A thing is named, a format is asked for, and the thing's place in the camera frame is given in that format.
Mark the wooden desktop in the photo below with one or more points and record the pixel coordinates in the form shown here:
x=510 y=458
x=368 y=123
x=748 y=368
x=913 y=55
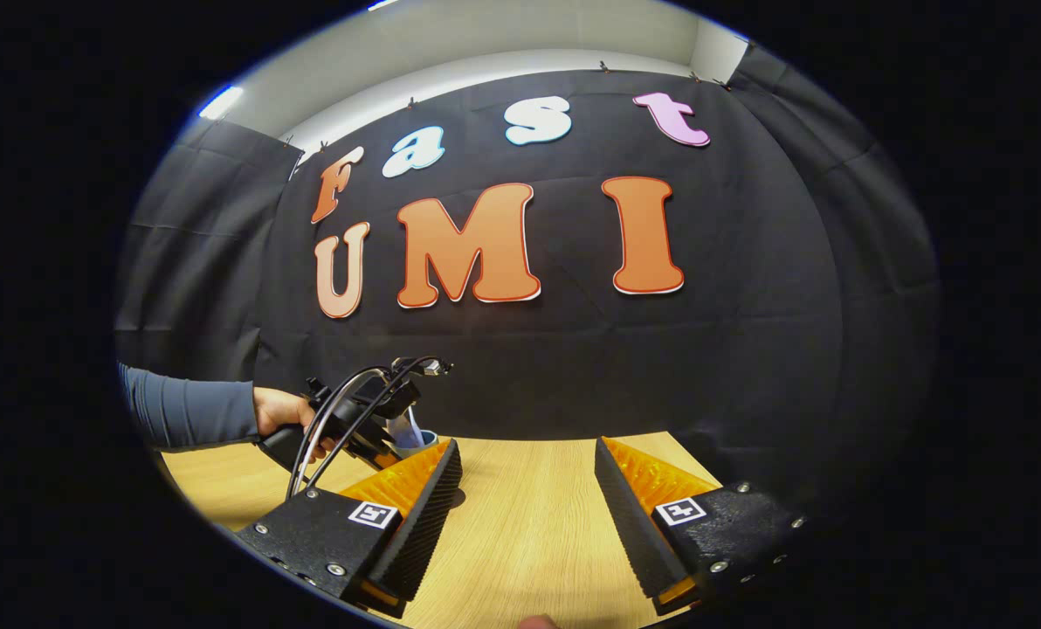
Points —
x=529 y=542

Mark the dark brown round coaster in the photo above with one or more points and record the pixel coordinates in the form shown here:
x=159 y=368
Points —
x=457 y=499

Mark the light blue cup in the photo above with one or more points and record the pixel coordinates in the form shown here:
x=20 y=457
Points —
x=420 y=437

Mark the ceiling light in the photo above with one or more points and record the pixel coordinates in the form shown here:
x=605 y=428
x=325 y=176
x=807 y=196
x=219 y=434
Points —
x=221 y=102

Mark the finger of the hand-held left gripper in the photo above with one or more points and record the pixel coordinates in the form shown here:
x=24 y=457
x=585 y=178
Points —
x=387 y=458

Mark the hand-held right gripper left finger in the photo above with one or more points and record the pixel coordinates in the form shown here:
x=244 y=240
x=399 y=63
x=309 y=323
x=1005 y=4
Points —
x=424 y=524

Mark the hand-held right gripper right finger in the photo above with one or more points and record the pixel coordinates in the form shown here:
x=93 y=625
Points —
x=630 y=524

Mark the black backdrop cloth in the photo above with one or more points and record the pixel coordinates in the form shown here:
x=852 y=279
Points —
x=573 y=367

